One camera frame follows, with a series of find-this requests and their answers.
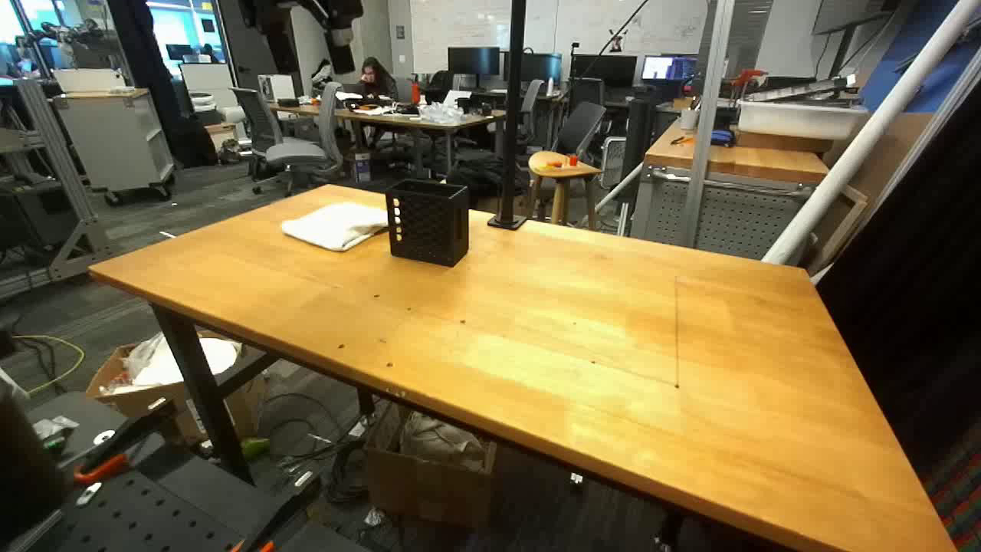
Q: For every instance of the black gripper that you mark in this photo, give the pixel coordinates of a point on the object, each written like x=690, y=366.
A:
x=333, y=25

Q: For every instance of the white towel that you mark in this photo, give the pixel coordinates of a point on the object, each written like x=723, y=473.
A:
x=333, y=225

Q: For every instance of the black perforated box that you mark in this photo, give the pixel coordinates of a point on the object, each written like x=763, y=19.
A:
x=427, y=223

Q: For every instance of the cardboard box with white bag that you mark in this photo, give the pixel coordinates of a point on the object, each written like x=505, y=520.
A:
x=131, y=395

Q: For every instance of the brown cardboard box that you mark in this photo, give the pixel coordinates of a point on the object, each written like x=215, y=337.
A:
x=430, y=492

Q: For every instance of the seated person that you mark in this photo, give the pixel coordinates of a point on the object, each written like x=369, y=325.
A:
x=374, y=77

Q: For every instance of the grey office chair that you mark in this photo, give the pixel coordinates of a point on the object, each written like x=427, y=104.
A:
x=291, y=152

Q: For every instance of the long wooden desk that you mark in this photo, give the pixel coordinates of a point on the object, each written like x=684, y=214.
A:
x=430, y=120

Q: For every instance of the black computer monitor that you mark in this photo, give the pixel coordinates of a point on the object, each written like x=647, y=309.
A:
x=600, y=73
x=474, y=60

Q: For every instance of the black vertical pole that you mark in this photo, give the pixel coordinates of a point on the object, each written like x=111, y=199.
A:
x=509, y=104

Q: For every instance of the white wheeled cart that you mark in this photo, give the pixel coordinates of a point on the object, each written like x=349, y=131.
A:
x=111, y=138

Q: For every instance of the small orange object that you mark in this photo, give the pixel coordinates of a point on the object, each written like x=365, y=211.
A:
x=559, y=160

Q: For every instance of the round wooden stool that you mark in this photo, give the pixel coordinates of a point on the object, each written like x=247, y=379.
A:
x=559, y=166

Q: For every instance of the dark office chair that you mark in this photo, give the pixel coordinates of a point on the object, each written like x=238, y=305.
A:
x=579, y=128

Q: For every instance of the monitor with blue screen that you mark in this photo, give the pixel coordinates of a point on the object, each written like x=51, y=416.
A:
x=662, y=69

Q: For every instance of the grey metal column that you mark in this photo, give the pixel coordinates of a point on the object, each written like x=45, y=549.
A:
x=705, y=123

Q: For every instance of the wooden top workbench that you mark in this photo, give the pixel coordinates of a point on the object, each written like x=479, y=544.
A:
x=735, y=160

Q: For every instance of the white tray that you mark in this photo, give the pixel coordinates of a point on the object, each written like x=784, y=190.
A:
x=798, y=119

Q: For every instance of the black perforated panel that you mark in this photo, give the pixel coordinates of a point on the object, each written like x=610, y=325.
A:
x=154, y=511

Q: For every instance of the white diagonal pipe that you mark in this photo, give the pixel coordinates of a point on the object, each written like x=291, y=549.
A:
x=869, y=138

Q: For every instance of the blue board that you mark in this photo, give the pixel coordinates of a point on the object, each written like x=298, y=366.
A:
x=900, y=40

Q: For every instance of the black curtain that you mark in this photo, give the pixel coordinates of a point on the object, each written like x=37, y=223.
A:
x=909, y=309

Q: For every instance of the multicolour striped backdrop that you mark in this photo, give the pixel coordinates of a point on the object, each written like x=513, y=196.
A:
x=958, y=494

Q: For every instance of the grey metal rack frame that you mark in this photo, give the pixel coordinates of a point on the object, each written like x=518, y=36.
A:
x=61, y=173

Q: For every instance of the black table leg frame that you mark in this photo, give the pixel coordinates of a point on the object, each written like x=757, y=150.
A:
x=201, y=389

